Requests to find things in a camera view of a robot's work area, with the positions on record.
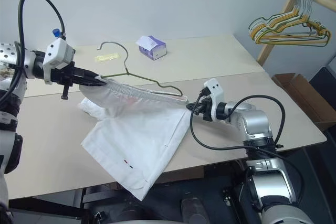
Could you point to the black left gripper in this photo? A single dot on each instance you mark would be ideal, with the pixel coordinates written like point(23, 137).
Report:
point(61, 75)

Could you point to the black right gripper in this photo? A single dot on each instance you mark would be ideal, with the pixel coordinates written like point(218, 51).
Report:
point(206, 107)

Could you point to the white shorts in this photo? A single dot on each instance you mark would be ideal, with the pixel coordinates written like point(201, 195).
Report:
point(136, 134)

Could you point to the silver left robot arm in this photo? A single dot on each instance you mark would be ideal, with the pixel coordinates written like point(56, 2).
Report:
point(8, 53)

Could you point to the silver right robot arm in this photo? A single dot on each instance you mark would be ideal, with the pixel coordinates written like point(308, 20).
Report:
point(257, 121)

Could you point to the cream plastic packet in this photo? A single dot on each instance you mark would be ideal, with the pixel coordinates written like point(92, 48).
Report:
point(106, 57)

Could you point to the purple tissue box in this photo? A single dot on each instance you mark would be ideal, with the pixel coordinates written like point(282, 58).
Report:
point(157, 49)

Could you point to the wooden clothes rack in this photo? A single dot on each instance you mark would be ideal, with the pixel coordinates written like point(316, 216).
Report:
point(265, 53)

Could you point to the brown cardboard box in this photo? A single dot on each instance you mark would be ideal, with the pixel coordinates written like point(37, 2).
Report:
point(302, 95)

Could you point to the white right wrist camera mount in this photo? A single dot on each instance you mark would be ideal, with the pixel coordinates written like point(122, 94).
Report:
point(214, 90)

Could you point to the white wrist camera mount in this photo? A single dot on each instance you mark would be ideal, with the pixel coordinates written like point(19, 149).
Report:
point(214, 90)
point(56, 53)

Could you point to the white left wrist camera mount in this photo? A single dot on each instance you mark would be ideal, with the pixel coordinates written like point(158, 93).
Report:
point(56, 53)

